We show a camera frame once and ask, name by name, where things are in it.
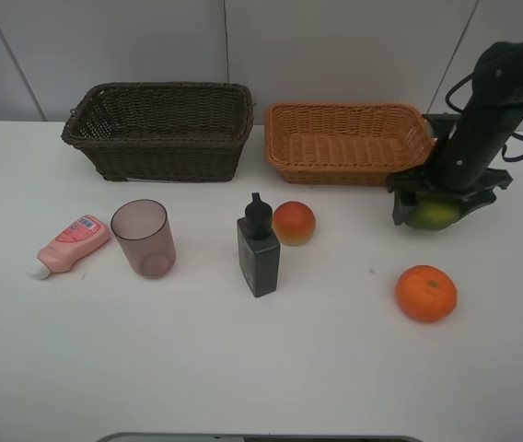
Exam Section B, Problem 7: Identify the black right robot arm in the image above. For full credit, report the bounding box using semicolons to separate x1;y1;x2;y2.
387;41;523;226

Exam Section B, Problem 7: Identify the orange tangerine fruit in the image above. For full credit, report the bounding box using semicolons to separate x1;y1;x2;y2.
394;265;458;323

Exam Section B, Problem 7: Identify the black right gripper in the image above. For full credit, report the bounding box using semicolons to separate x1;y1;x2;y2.
386;166;513;226

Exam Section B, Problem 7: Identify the green lime fruit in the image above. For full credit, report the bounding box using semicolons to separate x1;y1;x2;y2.
404;200;460;231

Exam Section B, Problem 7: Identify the translucent pink plastic cup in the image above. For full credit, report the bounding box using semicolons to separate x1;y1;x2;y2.
110;199;177;279

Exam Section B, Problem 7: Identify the orange wicker basket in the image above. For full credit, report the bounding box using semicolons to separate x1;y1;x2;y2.
264;102;435;187

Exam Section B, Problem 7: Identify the dark brown wicker basket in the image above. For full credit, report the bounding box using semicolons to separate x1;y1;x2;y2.
62;82;253;182

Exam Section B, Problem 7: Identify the pink lotion bottle white cap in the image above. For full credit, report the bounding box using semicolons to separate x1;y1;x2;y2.
27;215;110;280

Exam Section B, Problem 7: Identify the dark green dropper bottle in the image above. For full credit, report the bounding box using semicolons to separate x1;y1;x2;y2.
237;192;281;297

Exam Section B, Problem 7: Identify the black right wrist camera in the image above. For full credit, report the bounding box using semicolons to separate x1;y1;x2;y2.
422;112;459;140

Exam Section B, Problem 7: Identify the red yellow peach fruit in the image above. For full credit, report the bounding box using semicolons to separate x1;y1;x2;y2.
273;201;316;247

